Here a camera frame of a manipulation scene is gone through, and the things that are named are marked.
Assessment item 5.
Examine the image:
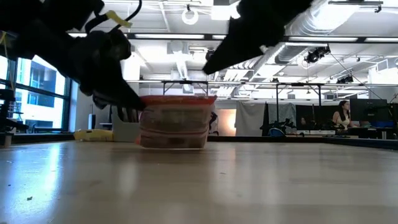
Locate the yellow cable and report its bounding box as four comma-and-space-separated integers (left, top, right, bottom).
0, 30, 10, 62

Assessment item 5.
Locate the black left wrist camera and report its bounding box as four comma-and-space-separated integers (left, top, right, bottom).
62, 0, 106, 32

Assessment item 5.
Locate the yellow cable tag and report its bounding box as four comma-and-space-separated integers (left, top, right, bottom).
105, 9, 133, 29

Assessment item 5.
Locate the yellow Maruchan ramen packet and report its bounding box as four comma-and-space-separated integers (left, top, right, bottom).
73, 129, 114, 142

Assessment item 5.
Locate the black ceiling spotlight cluster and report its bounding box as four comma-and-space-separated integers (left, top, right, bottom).
304, 45, 331, 64

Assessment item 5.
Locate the translucent plastic storage bin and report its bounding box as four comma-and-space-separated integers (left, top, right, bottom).
111, 105, 141, 143

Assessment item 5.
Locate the person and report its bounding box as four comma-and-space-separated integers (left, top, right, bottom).
331, 100, 358, 131

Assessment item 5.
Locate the black equipment stand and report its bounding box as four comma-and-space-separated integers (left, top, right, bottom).
0, 88, 29, 147

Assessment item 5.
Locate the blue box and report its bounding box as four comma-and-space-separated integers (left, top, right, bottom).
371, 120, 396, 128

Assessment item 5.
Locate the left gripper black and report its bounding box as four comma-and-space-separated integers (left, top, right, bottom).
58, 29, 147, 111

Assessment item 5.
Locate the black-framed window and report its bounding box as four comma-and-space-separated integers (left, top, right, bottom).
0, 54, 74, 133

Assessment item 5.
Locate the round white ceiling lamp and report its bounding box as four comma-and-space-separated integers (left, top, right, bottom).
181, 7, 200, 26

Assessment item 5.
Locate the black metal gantry frame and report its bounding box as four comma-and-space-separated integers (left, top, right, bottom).
162, 80, 210, 96
275, 82, 323, 131

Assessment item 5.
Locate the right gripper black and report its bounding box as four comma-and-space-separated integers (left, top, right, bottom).
201, 0, 313, 75

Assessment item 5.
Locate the white hanging cloth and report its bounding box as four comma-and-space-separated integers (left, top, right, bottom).
235, 101, 267, 137

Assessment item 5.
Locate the grey hanging cloth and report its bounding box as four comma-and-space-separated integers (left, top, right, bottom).
266, 102, 297, 131

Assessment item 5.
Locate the long ceiling light bar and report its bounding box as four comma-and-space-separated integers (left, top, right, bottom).
68, 32, 398, 44

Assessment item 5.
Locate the orange-lit partition panel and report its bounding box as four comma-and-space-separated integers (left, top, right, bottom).
214, 108, 237, 137

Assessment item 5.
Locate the black computer monitor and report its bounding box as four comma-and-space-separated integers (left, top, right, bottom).
295, 105, 343, 131
349, 98, 389, 123

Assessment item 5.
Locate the orange Saucy Noods packet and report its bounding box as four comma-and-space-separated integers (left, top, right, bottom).
136, 95, 218, 150

